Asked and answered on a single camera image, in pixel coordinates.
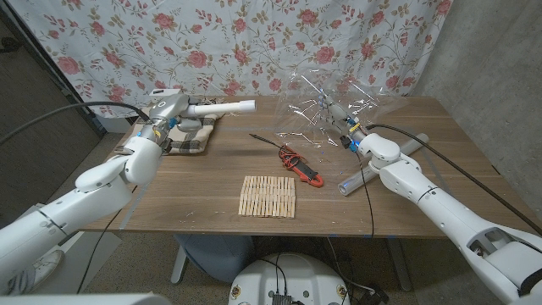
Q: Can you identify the white seat leg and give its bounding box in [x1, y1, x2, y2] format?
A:
[170, 245, 190, 285]

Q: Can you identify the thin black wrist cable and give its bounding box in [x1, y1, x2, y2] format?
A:
[75, 207, 122, 294]
[354, 152, 376, 238]

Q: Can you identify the grey tape strip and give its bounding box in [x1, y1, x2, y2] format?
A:
[119, 186, 145, 230]
[219, 125, 283, 131]

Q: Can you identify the thin black left wrist cable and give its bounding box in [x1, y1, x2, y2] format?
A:
[75, 207, 122, 294]

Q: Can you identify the blue-grey seat under table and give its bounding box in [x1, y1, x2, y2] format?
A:
[174, 235, 255, 284]

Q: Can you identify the red clamp meter with leads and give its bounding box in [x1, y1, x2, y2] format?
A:
[278, 145, 325, 189]

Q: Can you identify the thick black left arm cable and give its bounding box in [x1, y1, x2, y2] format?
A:
[0, 100, 147, 145]

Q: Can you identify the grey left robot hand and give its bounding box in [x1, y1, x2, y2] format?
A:
[147, 92, 204, 136]

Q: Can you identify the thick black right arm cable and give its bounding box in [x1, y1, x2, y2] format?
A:
[366, 123, 542, 236]

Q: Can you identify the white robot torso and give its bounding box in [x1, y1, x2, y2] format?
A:
[228, 252, 351, 305]

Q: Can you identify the grey table leg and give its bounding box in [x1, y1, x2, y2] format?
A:
[387, 237, 412, 292]

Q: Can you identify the black floor cable bundle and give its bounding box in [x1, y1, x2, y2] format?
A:
[325, 236, 390, 305]

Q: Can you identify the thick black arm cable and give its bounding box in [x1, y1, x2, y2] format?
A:
[0, 100, 147, 145]
[366, 123, 542, 236]

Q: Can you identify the wooden clothespin row mat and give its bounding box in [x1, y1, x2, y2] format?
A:
[237, 175, 297, 219]

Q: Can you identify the beige plaid fringed cloth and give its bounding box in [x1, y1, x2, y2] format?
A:
[135, 97, 228, 156]

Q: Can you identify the black test probe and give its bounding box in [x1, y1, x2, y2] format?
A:
[248, 133, 284, 149]

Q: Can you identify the dark partition panel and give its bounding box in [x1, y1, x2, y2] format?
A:
[0, 6, 107, 221]

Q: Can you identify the white power strip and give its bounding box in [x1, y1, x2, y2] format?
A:
[148, 87, 183, 97]

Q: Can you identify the person's white shoe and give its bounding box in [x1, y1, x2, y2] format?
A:
[6, 249, 65, 293]

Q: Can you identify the clear plastic bag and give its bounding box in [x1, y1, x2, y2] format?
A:
[273, 67, 410, 170]

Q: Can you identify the white floor platform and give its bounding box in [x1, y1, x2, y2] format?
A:
[41, 230, 122, 296]

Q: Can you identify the floral rose backdrop cloth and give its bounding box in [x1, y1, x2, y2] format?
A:
[6, 0, 454, 119]

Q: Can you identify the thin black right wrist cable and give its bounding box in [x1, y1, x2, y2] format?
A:
[354, 152, 376, 238]

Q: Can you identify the long clear plastic tube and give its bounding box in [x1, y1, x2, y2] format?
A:
[337, 132, 430, 197]

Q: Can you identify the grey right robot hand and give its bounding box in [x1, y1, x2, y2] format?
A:
[317, 88, 369, 147]

